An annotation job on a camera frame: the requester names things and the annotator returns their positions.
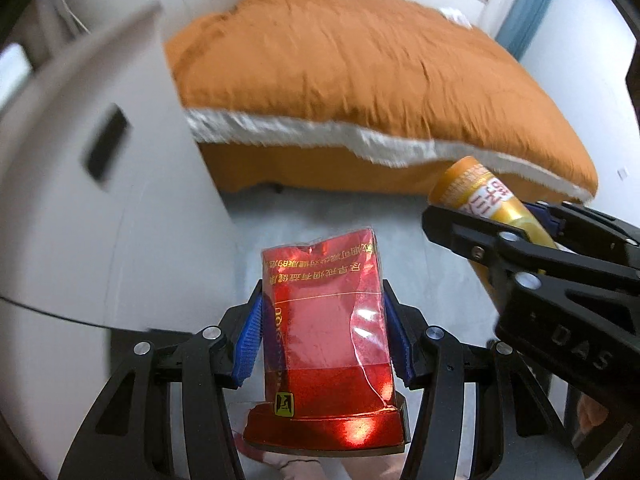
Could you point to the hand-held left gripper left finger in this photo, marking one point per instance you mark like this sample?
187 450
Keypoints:
248 340

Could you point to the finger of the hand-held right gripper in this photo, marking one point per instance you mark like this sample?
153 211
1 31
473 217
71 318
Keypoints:
550 217
475 235

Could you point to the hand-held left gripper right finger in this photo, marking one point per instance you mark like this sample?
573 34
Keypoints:
400 335

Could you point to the orange gold snack tube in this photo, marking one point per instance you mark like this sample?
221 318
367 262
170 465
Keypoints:
475 187

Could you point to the red cigarette box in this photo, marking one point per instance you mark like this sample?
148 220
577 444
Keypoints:
325 340

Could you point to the bed with orange blanket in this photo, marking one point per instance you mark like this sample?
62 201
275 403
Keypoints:
350 70

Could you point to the blue curtain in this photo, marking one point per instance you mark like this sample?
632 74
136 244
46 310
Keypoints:
530 5

